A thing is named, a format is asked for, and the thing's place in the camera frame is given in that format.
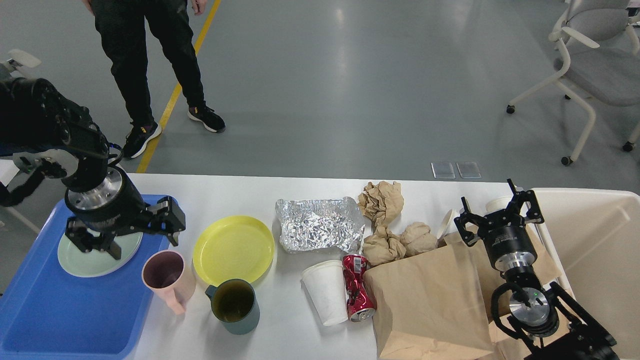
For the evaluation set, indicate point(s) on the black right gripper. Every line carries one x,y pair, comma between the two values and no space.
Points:
507,243

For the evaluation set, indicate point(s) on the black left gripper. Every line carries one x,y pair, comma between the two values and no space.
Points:
113,205

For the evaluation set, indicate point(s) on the pink ribbed mug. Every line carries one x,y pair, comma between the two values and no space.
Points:
168,275

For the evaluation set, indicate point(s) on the yellow plastic plate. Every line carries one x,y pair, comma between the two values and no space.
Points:
235,247

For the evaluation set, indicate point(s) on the dark green mug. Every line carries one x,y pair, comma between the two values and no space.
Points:
235,304

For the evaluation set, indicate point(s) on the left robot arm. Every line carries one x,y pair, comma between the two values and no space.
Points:
49,136

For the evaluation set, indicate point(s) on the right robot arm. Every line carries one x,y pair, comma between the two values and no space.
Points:
550,322

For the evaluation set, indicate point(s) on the white cup behind gripper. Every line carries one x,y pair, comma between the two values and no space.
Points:
497,204

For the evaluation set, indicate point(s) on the white paper cup lying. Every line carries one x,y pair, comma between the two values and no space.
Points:
447,224

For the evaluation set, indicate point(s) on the right floor socket plate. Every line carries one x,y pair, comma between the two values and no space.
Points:
468,170

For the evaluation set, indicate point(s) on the floor socket plate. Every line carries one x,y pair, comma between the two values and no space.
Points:
468,170
443,170

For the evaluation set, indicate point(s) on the pale green plate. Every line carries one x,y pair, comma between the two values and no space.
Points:
96,263

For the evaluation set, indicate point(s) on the left floor socket plate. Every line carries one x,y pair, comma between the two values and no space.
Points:
443,170

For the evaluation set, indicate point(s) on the crumpled brown paper right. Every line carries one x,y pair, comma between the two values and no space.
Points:
417,239

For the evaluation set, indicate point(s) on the crumpled brown paper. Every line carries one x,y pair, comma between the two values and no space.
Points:
383,246
382,203
417,239

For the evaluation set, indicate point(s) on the beige plastic bin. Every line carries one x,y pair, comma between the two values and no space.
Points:
596,234

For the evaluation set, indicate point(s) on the large brown paper bag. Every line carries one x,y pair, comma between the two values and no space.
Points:
430,307

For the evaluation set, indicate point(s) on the blue plastic tray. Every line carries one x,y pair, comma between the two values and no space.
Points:
49,314

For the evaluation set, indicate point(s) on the crumpled brown paper top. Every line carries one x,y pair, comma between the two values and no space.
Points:
382,203

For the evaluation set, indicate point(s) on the crumpled brown paper left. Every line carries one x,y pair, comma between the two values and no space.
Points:
383,246

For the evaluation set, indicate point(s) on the crushed red soda can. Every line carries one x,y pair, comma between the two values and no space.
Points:
359,305

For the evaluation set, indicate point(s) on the crumpled aluminium foil sheet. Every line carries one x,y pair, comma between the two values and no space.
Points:
316,224

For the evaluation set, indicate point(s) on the grey office chair left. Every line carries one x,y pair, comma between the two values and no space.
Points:
17,61

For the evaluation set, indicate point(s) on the grey office chair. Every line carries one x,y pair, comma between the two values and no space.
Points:
17,61
599,54

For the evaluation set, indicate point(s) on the grey office chair right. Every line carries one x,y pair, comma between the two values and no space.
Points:
599,54

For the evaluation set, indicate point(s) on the person in dark clothes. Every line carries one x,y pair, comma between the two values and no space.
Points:
122,26

